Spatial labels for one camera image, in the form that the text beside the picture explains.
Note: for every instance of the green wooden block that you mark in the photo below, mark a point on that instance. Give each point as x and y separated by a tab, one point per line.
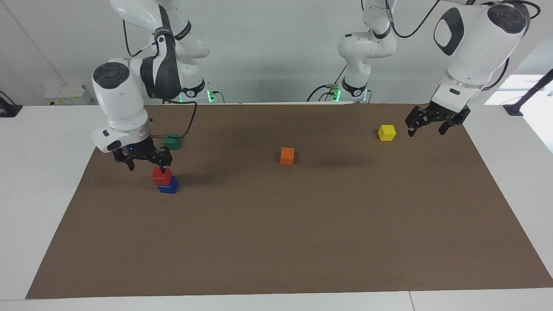
172	144

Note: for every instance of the orange wooden block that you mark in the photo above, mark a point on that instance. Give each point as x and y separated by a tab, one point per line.
287	157

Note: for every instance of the blue wooden block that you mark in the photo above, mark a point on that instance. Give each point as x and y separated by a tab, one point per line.
168	189

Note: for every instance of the black desk clamp mount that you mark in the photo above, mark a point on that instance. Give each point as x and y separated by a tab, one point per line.
8	110

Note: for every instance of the yellow wooden block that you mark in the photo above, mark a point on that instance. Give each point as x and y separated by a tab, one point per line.
387	133

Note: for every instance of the brown table mat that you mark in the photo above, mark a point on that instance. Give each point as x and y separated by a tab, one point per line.
302	224

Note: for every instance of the green lit power plug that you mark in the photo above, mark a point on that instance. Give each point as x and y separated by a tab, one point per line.
335	93
211	96

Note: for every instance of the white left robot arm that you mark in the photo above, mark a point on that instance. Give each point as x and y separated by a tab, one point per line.
475	43

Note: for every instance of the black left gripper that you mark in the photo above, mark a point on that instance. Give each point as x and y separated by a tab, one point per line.
447	113

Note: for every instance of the black angled stand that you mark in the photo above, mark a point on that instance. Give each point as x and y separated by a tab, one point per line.
529	93

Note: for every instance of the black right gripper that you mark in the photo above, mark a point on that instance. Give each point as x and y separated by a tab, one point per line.
138	153

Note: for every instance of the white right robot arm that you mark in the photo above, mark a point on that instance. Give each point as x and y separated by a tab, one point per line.
121	99

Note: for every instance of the red wooden block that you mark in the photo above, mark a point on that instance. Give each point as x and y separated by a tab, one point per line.
160	177

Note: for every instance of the white wall socket box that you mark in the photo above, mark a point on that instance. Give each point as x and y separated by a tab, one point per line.
69	95

